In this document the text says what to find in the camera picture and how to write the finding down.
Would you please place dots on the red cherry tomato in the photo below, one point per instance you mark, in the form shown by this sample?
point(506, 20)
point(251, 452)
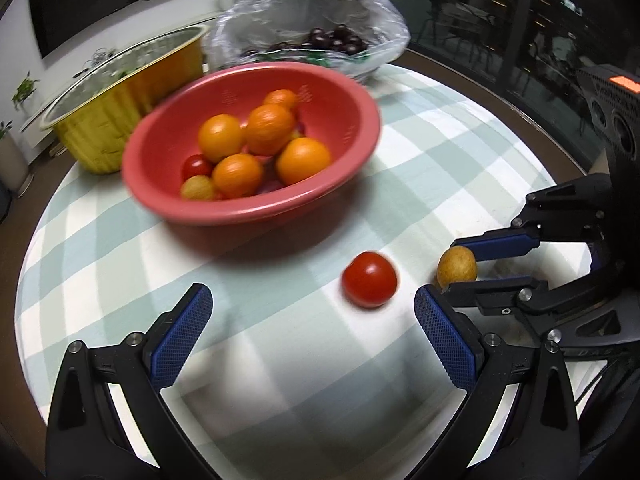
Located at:
point(196, 166)
point(370, 280)

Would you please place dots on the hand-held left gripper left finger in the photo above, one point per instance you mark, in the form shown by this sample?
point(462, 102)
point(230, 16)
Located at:
point(182, 340)

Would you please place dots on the small yellow fruit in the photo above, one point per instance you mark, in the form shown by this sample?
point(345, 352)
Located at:
point(197, 187)
point(456, 266)

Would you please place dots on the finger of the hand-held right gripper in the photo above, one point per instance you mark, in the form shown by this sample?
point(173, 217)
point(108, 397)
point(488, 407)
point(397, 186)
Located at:
point(490, 292)
point(505, 246)

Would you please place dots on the gold foil bowl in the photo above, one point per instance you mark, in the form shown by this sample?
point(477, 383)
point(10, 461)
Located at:
point(100, 125)

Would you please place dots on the small plant white ribbed pot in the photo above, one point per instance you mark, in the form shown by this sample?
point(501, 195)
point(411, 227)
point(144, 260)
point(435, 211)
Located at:
point(11, 160)

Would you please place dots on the wall-mounted black television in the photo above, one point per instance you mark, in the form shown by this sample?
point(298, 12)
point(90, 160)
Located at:
point(100, 0)

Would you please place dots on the red plastic bowl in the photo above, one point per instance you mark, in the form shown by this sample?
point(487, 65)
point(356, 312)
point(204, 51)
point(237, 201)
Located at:
point(330, 105)

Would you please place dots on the clear plastic bag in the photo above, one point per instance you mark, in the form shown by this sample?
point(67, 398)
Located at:
point(280, 10)

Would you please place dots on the outdoor patio furniture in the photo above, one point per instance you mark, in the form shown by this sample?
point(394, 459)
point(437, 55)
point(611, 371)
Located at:
point(465, 15)

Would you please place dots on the small orange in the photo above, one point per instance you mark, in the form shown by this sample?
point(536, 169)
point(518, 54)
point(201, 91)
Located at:
point(220, 137)
point(270, 129)
point(303, 160)
point(281, 99)
point(237, 175)

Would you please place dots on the pile of dark cherries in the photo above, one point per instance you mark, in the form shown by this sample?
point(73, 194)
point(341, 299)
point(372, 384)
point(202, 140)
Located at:
point(335, 40)

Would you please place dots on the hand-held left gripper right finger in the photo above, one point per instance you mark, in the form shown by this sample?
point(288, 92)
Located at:
point(445, 340)

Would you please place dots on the small potted plant on cabinet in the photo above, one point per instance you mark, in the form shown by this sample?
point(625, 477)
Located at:
point(24, 92)

